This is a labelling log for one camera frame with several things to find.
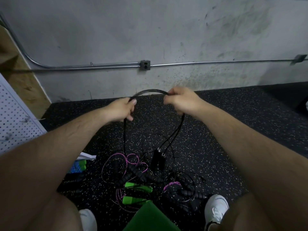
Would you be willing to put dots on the person's right hand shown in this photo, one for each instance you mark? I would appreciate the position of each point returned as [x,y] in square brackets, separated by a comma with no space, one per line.
[185,101]

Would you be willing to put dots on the person's left hand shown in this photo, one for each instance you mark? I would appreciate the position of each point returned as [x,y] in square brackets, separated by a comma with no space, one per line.
[120,112]

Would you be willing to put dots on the white pegboard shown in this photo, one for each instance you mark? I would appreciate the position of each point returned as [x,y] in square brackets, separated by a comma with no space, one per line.
[14,122]

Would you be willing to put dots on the person's right forearm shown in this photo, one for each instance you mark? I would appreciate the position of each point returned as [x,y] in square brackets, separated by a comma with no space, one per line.
[255,161]

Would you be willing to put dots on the person's left forearm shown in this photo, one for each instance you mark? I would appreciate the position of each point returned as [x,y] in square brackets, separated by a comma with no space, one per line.
[48,170]

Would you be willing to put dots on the white pegboard stand foot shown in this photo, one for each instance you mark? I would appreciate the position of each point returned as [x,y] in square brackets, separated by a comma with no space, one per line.
[86,156]

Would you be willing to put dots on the metal conduit pipe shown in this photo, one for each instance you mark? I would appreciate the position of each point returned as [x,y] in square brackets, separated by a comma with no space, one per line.
[96,65]

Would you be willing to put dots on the grey electrical junction box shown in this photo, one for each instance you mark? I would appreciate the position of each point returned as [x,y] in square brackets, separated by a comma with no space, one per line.
[145,65]

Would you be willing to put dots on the white right shoe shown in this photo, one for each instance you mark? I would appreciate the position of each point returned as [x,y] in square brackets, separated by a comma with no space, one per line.
[216,209]

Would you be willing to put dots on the white shoe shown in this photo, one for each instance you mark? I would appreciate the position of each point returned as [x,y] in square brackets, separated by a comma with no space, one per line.
[88,220]
[216,209]

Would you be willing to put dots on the white left shoe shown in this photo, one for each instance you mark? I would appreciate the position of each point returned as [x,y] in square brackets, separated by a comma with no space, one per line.
[88,220]

